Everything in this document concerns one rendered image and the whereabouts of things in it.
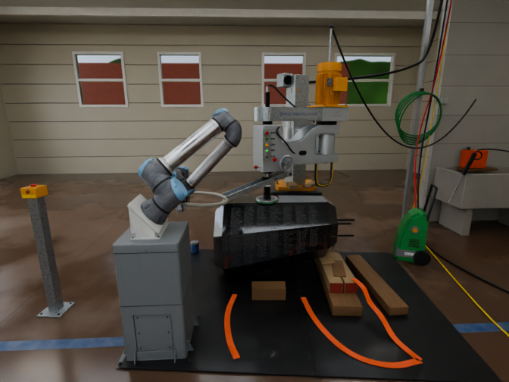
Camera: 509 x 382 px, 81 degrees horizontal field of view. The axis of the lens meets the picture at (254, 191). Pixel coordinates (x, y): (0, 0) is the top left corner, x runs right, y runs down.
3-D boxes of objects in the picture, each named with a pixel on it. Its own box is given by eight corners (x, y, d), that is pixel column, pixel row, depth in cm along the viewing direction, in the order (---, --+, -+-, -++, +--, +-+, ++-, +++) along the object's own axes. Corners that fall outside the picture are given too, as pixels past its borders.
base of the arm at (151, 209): (160, 229, 189) (170, 218, 188) (136, 208, 185) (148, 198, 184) (166, 218, 208) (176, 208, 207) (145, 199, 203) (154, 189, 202)
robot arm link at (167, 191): (165, 213, 187) (185, 194, 185) (148, 193, 188) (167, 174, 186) (175, 211, 202) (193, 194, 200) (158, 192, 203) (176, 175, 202)
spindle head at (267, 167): (285, 169, 302) (285, 123, 291) (296, 172, 282) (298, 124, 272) (252, 171, 287) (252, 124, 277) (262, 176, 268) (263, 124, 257)
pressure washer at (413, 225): (423, 253, 355) (432, 182, 334) (429, 267, 323) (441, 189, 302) (391, 249, 366) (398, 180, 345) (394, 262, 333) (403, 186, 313)
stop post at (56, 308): (53, 302, 265) (31, 183, 239) (75, 302, 264) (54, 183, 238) (36, 317, 245) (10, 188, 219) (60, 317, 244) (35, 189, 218)
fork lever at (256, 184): (284, 172, 300) (282, 167, 299) (294, 175, 283) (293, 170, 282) (221, 197, 278) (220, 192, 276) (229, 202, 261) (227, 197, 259)
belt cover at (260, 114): (332, 123, 316) (332, 108, 312) (348, 124, 293) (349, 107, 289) (248, 125, 277) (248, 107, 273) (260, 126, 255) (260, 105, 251)
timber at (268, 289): (251, 300, 264) (251, 288, 261) (251, 292, 275) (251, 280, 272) (285, 300, 263) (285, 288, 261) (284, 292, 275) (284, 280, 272)
